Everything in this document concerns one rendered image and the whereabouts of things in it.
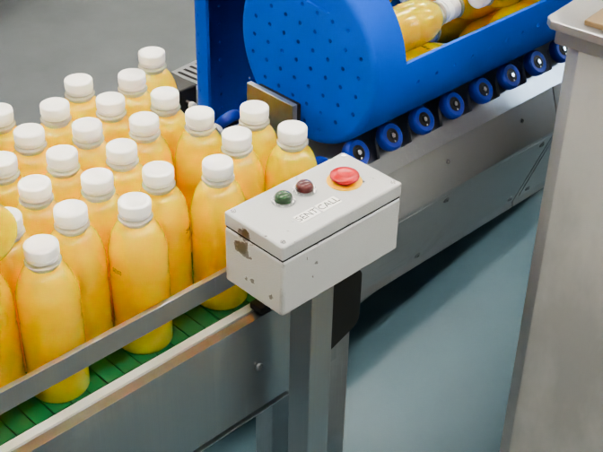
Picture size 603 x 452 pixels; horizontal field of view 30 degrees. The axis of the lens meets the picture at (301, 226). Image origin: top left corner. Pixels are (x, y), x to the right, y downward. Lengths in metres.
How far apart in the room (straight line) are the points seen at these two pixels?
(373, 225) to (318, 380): 0.25
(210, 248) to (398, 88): 0.40
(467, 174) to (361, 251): 0.56
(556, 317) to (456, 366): 0.85
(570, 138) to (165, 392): 0.76
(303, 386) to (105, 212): 0.36
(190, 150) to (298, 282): 0.29
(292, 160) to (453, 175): 0.47
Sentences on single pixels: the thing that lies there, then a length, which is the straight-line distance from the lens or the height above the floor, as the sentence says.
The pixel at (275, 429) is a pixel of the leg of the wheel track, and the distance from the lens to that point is 2.17.
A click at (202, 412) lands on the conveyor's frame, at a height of 0.79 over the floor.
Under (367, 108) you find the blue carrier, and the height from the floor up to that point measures 1.06.
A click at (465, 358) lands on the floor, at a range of 2.81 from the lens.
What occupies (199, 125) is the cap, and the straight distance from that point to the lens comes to 1.48.
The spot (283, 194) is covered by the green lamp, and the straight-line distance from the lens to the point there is 1.32.
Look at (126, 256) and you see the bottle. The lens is 1.33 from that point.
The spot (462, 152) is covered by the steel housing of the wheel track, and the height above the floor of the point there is 0.88.
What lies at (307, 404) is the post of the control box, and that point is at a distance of 1.51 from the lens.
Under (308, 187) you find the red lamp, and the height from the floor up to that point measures 1.11.
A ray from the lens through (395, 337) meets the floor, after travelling 2.84.
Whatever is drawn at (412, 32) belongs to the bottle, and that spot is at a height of 1.12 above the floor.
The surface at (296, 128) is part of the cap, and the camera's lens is 1.46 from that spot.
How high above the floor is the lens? 1.83
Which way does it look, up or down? 35 degrees down
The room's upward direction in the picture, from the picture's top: 1 degrees clockwise
